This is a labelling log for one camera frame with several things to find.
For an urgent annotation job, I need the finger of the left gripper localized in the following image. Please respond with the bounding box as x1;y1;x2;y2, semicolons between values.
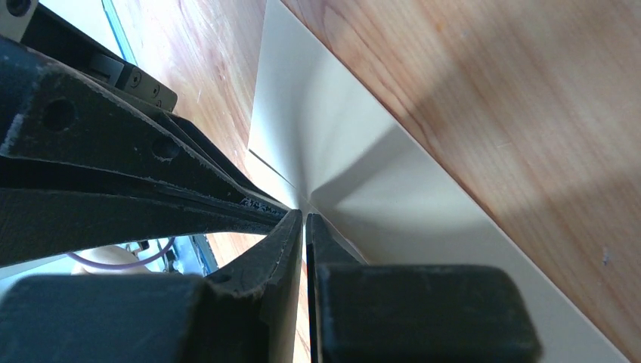
1;39;286;225
1;188;280;266

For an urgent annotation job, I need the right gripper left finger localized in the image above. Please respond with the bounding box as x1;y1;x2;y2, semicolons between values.
1;210;302;362

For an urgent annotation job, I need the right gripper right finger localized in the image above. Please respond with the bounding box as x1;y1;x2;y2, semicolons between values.
305;214;542;362

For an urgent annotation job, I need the brown paper envelope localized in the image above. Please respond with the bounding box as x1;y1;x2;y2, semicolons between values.
249;1;625;362

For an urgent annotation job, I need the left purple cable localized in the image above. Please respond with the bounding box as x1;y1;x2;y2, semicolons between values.
66;236;177;272

